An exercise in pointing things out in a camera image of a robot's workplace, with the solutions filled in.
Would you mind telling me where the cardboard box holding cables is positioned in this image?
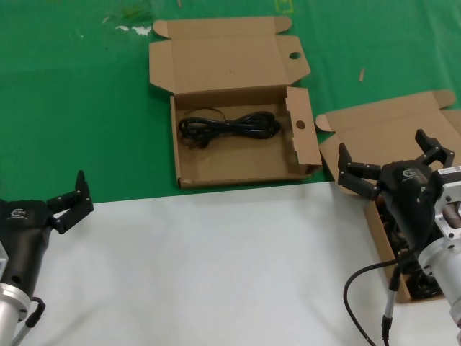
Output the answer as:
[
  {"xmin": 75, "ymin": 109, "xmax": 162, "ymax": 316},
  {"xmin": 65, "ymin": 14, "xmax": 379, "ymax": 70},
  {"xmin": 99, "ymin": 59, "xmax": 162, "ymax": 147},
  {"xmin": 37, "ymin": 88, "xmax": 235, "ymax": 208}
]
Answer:
[{"xmin": 315, "ymin": 89, "xmax": 461, "ymax": 304}]

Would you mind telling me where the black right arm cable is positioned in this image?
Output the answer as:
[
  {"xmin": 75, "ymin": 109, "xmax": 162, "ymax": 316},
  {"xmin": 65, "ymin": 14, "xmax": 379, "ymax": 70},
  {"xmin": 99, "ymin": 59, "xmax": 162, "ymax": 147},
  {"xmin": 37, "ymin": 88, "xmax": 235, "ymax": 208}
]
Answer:
[{"xmin": 342, "ymin": 244, "xmax": 433, "ymax": 346}]

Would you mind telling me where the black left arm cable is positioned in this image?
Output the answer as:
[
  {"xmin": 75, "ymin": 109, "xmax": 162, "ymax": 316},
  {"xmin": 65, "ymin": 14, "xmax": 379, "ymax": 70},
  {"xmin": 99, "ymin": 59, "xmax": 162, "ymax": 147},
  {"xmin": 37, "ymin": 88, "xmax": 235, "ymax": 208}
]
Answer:
[{"xmin": 10, "ymin": 295, "xmax": 47, "ymax": 346}]

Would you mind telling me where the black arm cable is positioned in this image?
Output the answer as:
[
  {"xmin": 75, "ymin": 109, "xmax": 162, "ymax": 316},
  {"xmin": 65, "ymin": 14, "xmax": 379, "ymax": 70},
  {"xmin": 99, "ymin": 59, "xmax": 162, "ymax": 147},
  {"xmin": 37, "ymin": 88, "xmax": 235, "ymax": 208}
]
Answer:
[
  {"xmin": 342, "ymin": 244, "xmax": 433, "ymax": 346},
  {"xmin": 10, "ymin": 295, "xmax": 47, "ymax": 346}
]

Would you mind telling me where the wide open cardboard box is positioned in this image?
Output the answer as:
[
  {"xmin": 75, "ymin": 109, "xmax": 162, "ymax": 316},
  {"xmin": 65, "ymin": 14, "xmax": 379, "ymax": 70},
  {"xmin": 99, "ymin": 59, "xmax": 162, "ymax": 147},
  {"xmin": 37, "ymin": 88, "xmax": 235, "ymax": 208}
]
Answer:
[{"xmin": 148, "ymin": 15, "xmax": 323, "ymax": 190}]

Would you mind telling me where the green table mat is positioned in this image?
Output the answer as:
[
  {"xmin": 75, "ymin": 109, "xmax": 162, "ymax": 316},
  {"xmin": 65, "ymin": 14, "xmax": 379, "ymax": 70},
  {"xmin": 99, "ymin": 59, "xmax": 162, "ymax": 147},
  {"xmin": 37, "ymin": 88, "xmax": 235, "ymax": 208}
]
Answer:
[{"xmin": 0, "ymin": 0, "xmax": 461, "ymax": 205}]

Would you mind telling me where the black power cable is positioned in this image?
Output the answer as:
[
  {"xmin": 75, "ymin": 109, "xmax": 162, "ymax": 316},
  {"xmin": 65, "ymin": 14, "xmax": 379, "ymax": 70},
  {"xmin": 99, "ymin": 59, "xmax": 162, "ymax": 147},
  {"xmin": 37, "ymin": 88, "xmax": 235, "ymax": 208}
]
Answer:
[{"xmin": 178, "ymin": 107, "xmax": 282, "ymax": 149}]

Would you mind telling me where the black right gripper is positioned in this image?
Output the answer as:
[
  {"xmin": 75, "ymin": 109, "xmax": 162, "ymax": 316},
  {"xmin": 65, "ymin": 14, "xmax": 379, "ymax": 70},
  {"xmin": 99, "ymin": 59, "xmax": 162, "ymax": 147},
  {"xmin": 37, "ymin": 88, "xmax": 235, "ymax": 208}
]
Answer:
[{"xmin": 337, "ymin": 128, "xmax": 455, "ymax": 250}]

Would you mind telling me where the pile of black cables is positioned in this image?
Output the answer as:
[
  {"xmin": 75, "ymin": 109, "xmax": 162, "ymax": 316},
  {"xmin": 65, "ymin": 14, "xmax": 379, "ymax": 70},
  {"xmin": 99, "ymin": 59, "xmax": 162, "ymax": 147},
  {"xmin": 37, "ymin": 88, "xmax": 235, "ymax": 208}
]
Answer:
[{"xmin": 376, "ymin": 200, "xmax": 446, "ymax": 300}]

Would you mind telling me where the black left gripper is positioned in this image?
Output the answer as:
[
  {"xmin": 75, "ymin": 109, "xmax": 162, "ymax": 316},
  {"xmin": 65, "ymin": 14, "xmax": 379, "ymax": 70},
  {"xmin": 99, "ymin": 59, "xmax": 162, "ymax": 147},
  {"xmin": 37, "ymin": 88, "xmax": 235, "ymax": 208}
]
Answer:
[{"xmin": 0, "ymin": 169, "xmax": 95, "ymax": 293}]

